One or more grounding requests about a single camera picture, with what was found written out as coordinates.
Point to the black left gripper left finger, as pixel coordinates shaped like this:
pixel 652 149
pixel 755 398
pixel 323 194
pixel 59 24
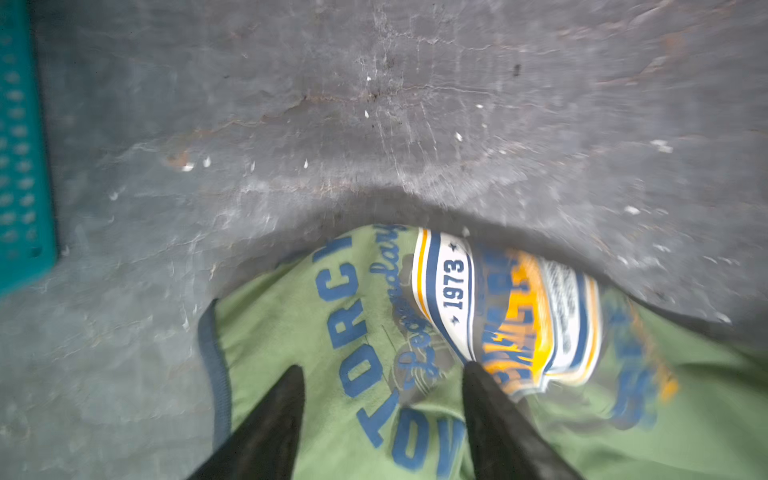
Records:
pixel 265 445

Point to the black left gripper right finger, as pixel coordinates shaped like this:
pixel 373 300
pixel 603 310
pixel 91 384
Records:
pixel 503 443

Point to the teal plastic basket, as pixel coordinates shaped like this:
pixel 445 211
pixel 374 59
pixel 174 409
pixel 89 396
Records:
pixel 28 232

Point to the green tank top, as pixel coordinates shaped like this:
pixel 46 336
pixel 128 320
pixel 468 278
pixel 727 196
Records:
pixel 383 319

